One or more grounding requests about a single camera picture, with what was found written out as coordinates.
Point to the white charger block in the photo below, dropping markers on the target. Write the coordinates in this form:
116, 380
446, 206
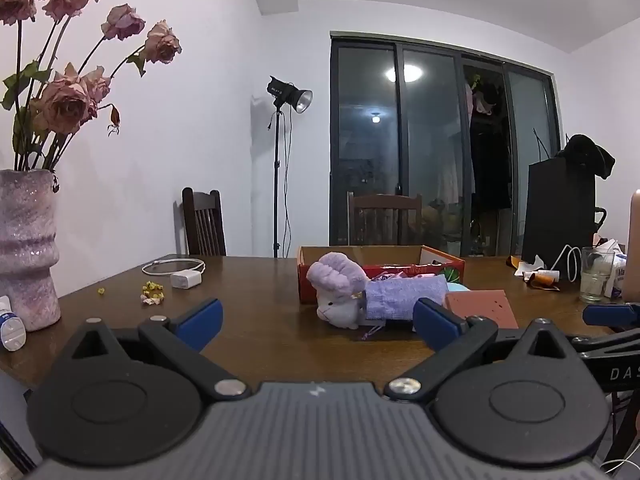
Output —
186, 280

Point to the crumpled yellow paper scrap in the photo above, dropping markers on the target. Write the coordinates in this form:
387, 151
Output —
151, 294

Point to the light blue fluffy ball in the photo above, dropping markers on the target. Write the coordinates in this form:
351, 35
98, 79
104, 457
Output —
457, 288

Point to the dried pink rose bouquet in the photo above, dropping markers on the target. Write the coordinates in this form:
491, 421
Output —
65, 95

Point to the sliding glass door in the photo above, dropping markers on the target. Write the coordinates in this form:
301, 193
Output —
430, 160

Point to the white tube with blue label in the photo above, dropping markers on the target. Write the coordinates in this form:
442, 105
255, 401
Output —
10, 327

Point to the hanging clothes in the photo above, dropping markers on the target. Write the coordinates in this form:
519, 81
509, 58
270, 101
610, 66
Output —
482, 92

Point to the purple curly plush toy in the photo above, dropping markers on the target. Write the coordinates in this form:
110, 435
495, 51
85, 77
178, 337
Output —
337, 280

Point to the white and blue carton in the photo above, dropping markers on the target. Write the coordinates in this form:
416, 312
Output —
619, 270

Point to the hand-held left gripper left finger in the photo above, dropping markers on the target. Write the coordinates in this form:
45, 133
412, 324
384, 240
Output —
201, 318

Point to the black garment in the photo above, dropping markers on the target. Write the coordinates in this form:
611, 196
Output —
587, 152

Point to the beige flat panel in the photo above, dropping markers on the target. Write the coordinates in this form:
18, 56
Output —
634, 245

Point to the red orange cardboard box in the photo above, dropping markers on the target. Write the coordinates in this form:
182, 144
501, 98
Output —
307, 280

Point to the speckled pink ceramic vase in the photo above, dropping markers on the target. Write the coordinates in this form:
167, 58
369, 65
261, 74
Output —
27, 250

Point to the dark wooden slatted chair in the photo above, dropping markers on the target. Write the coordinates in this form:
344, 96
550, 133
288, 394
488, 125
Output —
202, 225
385, 217

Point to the crumpled white paper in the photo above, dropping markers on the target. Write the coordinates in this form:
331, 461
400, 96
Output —
531, 265

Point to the studio light on stand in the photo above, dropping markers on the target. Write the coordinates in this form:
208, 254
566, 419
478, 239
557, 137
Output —
287, 94

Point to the clear drinking glass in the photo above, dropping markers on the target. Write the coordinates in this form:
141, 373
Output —
596, 275

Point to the reddish brown sponge block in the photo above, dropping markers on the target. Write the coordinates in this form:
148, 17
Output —
482, 305

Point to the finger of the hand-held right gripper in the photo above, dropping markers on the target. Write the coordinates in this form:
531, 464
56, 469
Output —
612, 314

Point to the black upright box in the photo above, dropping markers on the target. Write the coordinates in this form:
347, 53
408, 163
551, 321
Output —
557, 210

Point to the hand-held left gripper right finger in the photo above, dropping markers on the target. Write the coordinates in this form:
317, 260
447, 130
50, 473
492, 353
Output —
434, 327

